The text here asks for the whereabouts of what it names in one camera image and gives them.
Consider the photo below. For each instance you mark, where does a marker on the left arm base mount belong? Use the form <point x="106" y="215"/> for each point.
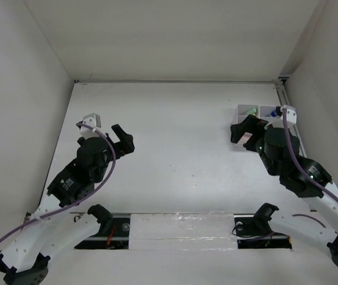
<point x="114" y="236"/>

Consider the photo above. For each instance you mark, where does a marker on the pink white mini stapler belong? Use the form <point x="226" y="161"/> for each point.
<point x="246" y="137"/>

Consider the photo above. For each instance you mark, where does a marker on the green highlighter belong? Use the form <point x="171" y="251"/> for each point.
<point x="250" y="111"/>

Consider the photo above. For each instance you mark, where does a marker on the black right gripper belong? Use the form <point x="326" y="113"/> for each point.
<point x="251" y="124"/>

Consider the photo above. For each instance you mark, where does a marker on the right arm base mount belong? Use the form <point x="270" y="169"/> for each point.
<point x="253" y="231"/>

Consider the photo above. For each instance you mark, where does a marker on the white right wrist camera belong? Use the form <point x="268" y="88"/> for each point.
<point x="287" y="114"/>

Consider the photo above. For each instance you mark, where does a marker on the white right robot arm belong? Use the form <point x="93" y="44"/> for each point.
<point x="308" y="180"/>

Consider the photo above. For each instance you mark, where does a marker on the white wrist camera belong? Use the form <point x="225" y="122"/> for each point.
<point x="287" y="114"/>
<point x="90" y="124"/>

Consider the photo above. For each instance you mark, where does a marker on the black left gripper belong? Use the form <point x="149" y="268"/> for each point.
<point x="126" y="145"/>

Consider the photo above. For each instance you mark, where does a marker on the white compartment organizer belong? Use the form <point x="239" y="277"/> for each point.
<point x="262" y="119"/>

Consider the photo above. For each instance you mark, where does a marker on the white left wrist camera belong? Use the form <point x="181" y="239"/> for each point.
<point x="90" y="124"/>

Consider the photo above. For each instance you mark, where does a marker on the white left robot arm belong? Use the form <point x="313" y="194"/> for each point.
<point x="27" y="251"/>

